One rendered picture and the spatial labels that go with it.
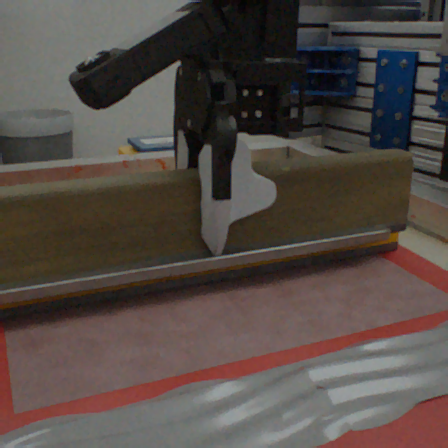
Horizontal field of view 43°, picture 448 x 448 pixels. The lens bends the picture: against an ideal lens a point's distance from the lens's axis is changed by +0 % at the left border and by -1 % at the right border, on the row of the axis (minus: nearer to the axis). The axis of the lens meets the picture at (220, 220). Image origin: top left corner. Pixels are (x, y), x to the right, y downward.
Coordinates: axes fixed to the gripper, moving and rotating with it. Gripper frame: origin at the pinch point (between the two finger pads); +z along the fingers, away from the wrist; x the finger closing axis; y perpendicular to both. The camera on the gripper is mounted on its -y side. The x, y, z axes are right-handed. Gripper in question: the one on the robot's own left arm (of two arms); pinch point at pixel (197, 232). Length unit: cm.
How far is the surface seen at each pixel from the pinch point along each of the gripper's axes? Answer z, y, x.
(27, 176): 2.3, -10.8, 32.1
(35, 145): 49, 13, 290
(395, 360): 3.9, 7.3, -16.7
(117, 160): 1.0, 0.9, 32.5
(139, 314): 4.9, -5.9, -3.2
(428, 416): 4.6, 6.0, -21.2
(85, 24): -17, 54, 343
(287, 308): 4.6, 5.0, -6.8
